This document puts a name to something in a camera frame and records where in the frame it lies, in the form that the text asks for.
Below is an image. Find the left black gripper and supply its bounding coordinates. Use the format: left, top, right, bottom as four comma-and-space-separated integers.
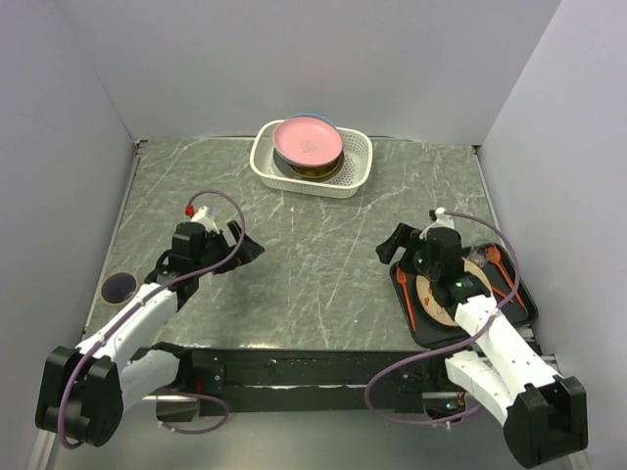
193, 220, 264, 275

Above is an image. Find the yellow patterned brown-rimmed plate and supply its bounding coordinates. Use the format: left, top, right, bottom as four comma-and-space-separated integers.
288, 164, 340, 181

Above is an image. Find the pink plate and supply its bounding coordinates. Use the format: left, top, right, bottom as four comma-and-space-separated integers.
272, 117, 343, 167

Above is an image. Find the blue plate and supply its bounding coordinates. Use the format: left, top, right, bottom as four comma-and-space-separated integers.
288, 113, 337, 128

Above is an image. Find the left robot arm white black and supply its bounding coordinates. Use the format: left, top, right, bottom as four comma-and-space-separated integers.
34, 221, 265, 448

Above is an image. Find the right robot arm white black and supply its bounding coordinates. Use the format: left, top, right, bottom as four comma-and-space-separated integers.
376, 219, 589, 469

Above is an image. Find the orange plastic fork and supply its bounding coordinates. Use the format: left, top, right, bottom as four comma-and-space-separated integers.
396, 267, 416, 333

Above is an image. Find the peach plate with bird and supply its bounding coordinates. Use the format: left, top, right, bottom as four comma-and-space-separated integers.
415, 258, 492, 327

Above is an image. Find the clear plastic cup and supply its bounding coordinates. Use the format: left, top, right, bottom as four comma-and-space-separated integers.
467, 243, 490, 269

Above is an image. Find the orange plastic spoon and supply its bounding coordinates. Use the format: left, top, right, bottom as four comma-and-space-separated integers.
488, 245, 526, 308

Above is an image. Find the white perforated plastic basket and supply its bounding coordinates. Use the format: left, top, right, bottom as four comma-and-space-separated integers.
249, 119, 373, 199

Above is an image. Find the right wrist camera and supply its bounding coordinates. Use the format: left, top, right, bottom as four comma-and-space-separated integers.
425, 208, 455, 231

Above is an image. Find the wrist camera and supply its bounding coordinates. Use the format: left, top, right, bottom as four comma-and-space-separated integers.
184, 205, 218, 232
425, 208, 455, 231

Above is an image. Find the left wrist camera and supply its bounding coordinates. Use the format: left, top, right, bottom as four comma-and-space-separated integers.
184, 205, 218, 232

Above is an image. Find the black base frame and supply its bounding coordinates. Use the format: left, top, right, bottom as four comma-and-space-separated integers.
134, 342, 486, 415

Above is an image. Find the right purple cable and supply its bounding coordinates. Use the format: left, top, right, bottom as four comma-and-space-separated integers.
364, 211, 520, 427

